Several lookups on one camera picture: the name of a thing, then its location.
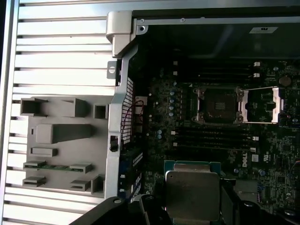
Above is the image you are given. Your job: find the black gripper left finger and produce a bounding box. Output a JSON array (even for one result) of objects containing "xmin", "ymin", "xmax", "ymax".
[{"xmin": 72, "ymin": 194, "xmax": 169, "ymax": 225}]

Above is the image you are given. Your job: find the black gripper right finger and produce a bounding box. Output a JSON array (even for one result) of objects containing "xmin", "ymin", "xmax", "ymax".
[{"xmin": 219, "ymin": 177, "xmax": 300, "ymax": 225}]

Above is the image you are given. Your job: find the silver CPU chip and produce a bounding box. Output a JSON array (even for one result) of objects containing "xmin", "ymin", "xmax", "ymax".
[{"xmin": 164, "ymin": 160, "xmax": 222, "ymax": 222}]

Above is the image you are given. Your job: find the black RAM slot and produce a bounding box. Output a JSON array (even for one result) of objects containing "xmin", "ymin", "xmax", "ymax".
[
  {"xmin": 172, "ymin": 141, "xmax": 258, "ymax": 147},
  {"xmin": 173, "ymin": 146, "xmax": 256, "ymax": 152},
  {"xmin": 171, "ymin": 129, "xmax": 258, "ymax": 136},
  {"xmin": 172, "ymin": 135, "xmax": 260, "ymax": 142}
]

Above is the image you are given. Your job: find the CPU socket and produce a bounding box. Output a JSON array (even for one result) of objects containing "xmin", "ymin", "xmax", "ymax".
[{"xmin": 191, "ymin": 85, "xmax": 243, "ymax": 125}]

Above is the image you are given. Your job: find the grey chipset heatsink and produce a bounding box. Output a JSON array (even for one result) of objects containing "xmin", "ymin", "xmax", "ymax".
[{"xmin": 234, "ymin": 180, "xmax": 260, "ymax": 196}]

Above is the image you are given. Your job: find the green RAM stick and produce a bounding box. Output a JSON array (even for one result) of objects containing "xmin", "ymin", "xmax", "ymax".
[{"xmin": 23, "ymin": 161, "xmax": 92, "ymax": 172}]

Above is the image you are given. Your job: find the green motherboard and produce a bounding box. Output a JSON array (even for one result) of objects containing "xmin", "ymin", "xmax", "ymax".
[{"xmin": 142, "ymin": 58, "xmax": 300, "ymax": 225}]

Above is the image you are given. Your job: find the grey parts rack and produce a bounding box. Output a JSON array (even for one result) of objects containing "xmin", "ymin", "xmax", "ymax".
[{"xmin": 20, "ymin": 97, "xmax": 110, "ymax": 196}]

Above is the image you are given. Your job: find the open PC case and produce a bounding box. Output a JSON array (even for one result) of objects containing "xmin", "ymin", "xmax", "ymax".
[{"xmin": 105, "ymin": 10, "xmax": 300, "ymax": 225}]

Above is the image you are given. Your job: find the metal socket cover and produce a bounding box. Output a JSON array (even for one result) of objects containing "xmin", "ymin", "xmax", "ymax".
[{"xmin": 238, "ymin": 86, "xmax": 285, "ymax": 124}]

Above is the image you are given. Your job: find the round coin cell battery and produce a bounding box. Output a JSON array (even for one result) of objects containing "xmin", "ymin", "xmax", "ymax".
[{"xmin": 278, "ymin": 75, "xmax": 292, "ymax": 87}]

